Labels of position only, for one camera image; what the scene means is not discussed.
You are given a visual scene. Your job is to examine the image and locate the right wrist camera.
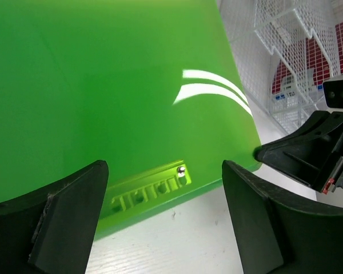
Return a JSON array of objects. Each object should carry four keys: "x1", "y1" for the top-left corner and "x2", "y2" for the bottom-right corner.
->
[{"x1": 322, "y1": 75, "x2": 343, "y2": 110}]

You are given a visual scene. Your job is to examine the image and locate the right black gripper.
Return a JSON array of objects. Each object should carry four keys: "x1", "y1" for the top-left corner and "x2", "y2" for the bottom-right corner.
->
[{"x1": 254, "y1": 111, "x2": 343, "y2": 194}]

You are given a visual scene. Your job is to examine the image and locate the red plastic folder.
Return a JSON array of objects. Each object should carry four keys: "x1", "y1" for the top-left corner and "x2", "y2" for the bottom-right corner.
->
[{"x1": 272, "y1": 22, "x2": 343, "y2": 96}]

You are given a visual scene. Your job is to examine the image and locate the white wire mesh organizer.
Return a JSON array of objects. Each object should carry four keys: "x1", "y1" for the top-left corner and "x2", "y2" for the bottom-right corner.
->
[{"x1": 217, "y1": 1, "x2": 343, "y2": 134}]

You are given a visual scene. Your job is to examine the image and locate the green plastic folder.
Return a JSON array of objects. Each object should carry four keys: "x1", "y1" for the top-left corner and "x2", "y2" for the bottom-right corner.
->
[{"x1": 0, "y1": 1, "x2": 260, "y2": 238}]

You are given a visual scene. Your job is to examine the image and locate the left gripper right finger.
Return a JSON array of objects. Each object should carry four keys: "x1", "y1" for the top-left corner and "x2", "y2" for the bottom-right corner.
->
[{"x1": 222, "y1": 160, "x2": 343, "y2": 273}]

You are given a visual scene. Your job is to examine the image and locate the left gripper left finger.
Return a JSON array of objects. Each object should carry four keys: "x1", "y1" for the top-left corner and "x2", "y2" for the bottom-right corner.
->
[{"x1": 0, "y1": 160, "x2": 109, "y2": 273}]

